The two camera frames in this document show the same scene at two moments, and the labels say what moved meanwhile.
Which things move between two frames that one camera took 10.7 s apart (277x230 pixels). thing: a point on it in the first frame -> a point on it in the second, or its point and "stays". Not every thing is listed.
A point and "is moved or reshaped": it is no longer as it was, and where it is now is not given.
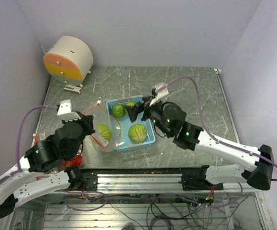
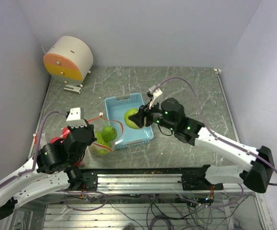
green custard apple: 130,104 -> 107,133
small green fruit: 118,111 -> 102,152
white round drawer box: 69,60 stays
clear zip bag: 107,127 is moved or reshaped
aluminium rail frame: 169,199 stays
